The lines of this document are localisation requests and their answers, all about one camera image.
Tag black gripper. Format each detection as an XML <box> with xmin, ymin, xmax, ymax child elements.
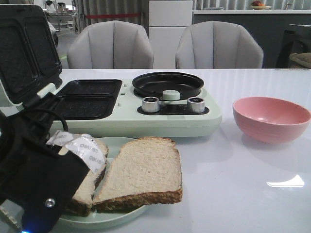
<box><xmin>0</xmin><ymin>94</ymin><xmax>107</xmax><ymax>233</ymax></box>

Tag silver control knob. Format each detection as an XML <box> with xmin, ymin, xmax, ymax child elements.
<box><xmin>187</xmin><ymin>97</ymin><xmax>205</xmax><ymax>114</ymax></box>
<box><xmin>141</xmin><ymin>97</ymin><xmax>160</xmax><ymax>113</ymax></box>

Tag grey counter with white top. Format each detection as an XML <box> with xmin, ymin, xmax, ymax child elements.
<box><xmin>193</xmin><ymin>10</ymin><xmax>311</xmax><ymax>68</ymax></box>

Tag grey upholstered chair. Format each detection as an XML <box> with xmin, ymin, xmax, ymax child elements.
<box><xmin>175</xmin><ymin>21</ymin><xmax>264</xmax><ymax>69</ymax></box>
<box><xmin>67</xmin><ymin>20</ymin><xmax>154</xmax><ymax>69</ymax></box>

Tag black round frying pan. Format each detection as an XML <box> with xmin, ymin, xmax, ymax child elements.
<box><xmin>132</xmin><ymin>71</ymin><xmax>204</xmax><ymax>100</ymax></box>

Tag mint green round plate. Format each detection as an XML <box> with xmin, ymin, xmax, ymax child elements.
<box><xmin>53</xmin><ymin>137</ymin><xmax>148</xmax><ymax>233</ymax></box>

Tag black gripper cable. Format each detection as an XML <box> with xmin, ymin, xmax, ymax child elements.
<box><xmin>21</xmin><ymin>96</ymin><xmax>69</xmax><ymax>136</ymax></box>

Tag beige cushion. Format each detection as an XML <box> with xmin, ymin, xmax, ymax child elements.
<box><xmin>289</xmin><ymin>52</ymin><xmax>311</xmax><ymax>69</ymax></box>

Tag dark washing machine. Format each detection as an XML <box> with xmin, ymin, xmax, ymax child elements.
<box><xmin>276</xmin><ymin>24</ymin><xmax>311</xmax><ymax>68</ymax></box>

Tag left silver control knob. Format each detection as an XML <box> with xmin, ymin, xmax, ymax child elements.
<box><xmin>141</xmin><ymin>97</ymin><xmax>160</xmax><ymax>113</ymax></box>

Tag right grey upholstered chair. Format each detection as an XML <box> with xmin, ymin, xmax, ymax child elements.
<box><xmin>175</xmin><ymin>21</ymin><xmax>264</xmax><ymax>69</ymax></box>

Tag pink plastic bowl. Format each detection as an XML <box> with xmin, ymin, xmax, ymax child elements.
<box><xmin>233</xmin><ymin>97</ymin><xmax>311</xmax><ymax>144</ymax></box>

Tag right silver control knob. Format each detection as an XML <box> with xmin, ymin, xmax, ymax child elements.
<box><xmin>187</xmin><ymin>97</ymin><xmax>205</xmax><ymax>114</ymax></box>

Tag left grey upholstered chair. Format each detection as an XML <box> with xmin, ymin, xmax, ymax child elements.
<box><xmin>67</xmin><ymin>20</ymin><xmax>154</xmax><ymax>69</ymax></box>

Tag bread slice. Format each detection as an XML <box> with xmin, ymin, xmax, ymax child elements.
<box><xmin>63</xmin><ymin>133</ymin><xmax>109</xmax><ymax>217</ymax></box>
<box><xmin>93</xmin><ymin>136</ymin><xmax>183</xmax><ymax>212</ymax></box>

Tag mint green breakfast maker base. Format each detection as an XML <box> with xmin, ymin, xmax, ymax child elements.
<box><xmin>55</xmin><ymin>79</ymin><xmax>222</xmax><ymax>138</ymax></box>

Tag white cabinet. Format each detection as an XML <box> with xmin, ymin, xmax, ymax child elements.
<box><xmin>149</xmin><ymin>0</ymin><xmax>193</xmax><ymax>69</ymax></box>

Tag breakfast maker hinged lid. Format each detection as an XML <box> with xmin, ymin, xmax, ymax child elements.
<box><xmin>0</xmin><ymin>4</ymin><xmax>62</xmax><ymax>107</ymax></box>

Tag red barrier tape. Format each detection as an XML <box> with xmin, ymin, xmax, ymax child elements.
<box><xmin>85</xmin><ymin>13</ymin><xmax>141</xmax><ymax>19</ymax></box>

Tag fruit plate on counter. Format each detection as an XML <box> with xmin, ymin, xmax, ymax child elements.
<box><xmin>250</xmin><ymin>0</ymin><xmax>272</xmax><ymax>10</ymax></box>

